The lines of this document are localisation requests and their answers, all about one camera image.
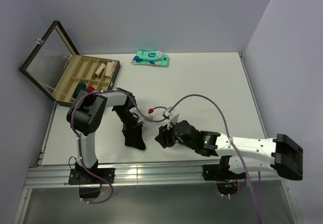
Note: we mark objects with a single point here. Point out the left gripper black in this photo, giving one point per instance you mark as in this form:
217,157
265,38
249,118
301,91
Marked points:
135,123

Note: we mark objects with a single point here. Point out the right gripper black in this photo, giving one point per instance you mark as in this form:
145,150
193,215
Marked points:
165,128

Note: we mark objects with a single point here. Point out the black sock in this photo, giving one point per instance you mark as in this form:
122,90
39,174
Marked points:
133,137
163,139

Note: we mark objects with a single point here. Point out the dark green patterned sock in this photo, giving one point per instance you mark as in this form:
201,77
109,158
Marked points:
78,88

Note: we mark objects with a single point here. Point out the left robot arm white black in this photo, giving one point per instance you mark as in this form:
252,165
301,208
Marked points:
85,116

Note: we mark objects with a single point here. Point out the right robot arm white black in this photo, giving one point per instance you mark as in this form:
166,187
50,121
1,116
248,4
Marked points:
238,155

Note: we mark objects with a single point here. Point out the mint green folded socks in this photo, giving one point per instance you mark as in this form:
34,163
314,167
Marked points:
151,58

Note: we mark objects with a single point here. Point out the red rolled sock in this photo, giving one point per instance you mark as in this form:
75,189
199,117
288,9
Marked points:
90,88

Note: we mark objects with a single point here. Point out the beige rolled sock right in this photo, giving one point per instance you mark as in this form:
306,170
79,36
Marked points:
110,67

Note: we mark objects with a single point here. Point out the beige rolled sock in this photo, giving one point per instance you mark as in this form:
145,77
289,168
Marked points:
98,73
110,67

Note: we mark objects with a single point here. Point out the beige rolled sock left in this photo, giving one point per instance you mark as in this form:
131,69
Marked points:
98,73

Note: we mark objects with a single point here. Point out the black wooden organizer box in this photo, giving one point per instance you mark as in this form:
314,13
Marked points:
56,67

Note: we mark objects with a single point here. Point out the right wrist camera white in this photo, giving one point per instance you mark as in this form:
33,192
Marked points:
171,116

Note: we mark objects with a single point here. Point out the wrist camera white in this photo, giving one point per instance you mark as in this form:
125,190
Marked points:
171,116
148,117

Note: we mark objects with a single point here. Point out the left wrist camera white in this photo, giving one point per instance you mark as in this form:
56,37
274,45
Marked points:
148,117

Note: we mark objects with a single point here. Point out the aluminium frame rail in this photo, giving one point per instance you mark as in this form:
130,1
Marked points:
158,173

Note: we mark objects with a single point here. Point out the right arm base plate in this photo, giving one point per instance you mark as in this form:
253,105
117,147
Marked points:
215,172

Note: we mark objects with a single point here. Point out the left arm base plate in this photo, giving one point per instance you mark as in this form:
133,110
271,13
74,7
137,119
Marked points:
84,178

